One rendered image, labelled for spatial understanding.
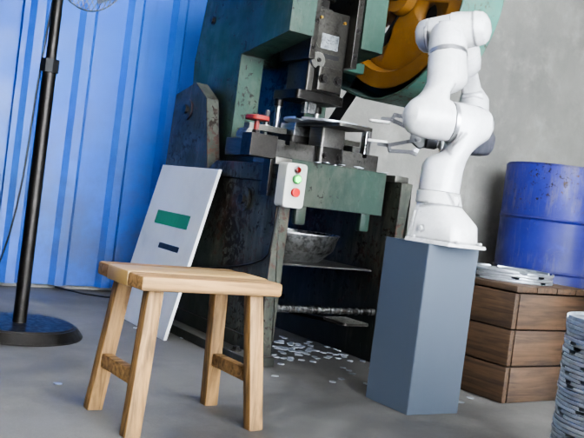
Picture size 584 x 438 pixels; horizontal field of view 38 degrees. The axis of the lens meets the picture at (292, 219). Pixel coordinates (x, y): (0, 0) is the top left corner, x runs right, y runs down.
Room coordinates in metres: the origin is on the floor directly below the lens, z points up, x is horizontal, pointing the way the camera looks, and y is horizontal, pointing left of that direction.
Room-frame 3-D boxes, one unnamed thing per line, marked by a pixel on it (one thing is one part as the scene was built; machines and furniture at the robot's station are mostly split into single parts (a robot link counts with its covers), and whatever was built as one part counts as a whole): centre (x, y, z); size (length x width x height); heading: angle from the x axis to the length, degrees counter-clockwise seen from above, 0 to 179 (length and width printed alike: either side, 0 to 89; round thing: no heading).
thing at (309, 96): (2.98, 0.00, 0.86); 0.20 x 0.16 x 0.05; 123
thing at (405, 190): (3.24, -0.15, 0.45); 0.92 x 0.12 x 0.90; 33
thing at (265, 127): (2.88, 0.14, 0.76); 0.17 x 0.06 x 0.10; 123
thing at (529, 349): (2.75, -0.72, 0.18); 0.40 x 0.38 x 0.35; 36
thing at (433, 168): (2.32, -0.42, 0.71); 0.18 x 0.11 x 0.25; 104
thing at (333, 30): (2.94, -0.03, 1.04); 0.17 x 0.15 x 0.30; 33
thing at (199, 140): (2.94, 0.30, 0.45); 0.92 x 0.12 x 0.90; 33
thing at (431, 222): (2.28, -0.41, 0.52); 0.22 x 0.19 x 0.14; 33
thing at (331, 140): (2.83, -0.10, 0.72); 0.25 x 0.14 x 0.14; 33
